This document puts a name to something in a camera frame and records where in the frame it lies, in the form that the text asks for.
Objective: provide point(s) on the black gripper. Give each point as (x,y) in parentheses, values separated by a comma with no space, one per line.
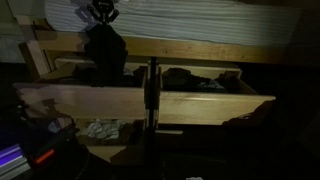
(104,4)

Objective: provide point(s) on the black cloth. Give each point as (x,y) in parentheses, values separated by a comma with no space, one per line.
(106,56)

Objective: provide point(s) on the dark crumpled cloth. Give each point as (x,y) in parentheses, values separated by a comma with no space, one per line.
(181,78)

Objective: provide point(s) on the light crumpled cloth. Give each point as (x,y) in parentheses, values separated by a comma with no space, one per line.
(103,129)

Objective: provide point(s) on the blue patterned cloth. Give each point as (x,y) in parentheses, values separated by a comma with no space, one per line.
(210,86)

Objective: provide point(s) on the brown cloth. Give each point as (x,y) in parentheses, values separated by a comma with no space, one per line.
(230,80)

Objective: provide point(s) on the striped white mattress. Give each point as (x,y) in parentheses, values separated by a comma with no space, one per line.
(186,23)

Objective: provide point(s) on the black tripod pole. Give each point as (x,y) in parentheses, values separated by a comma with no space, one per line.
(152,100)

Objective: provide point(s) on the black device with orange light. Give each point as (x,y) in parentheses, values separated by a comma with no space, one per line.
(43,156)

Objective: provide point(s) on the device with purple light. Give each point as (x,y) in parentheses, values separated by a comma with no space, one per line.
(11,160)

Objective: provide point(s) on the wooden bed frame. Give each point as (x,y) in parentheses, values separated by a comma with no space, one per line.
(186,50)

